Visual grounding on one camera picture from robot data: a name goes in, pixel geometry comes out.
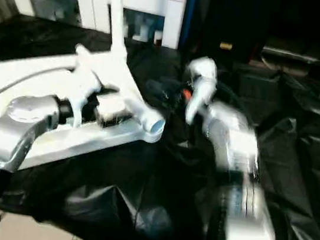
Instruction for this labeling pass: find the small white jar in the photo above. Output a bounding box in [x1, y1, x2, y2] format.
[152, 30, 164, 44]

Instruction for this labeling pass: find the white plastic table leg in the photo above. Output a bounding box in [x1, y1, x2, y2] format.
[95, 0, 137, 63]

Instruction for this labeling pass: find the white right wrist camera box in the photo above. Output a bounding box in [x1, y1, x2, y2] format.
[179, 54, 223, 129]

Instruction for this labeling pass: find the black work mat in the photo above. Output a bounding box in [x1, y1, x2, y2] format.
[0, 11, 320, 240]

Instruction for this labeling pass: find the white plastic table top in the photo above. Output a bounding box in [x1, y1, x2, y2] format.
[0, 35, 175, 190]

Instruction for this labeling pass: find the grey horizontal rail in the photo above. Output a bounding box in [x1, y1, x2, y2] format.
[261, 45, 320, 67]

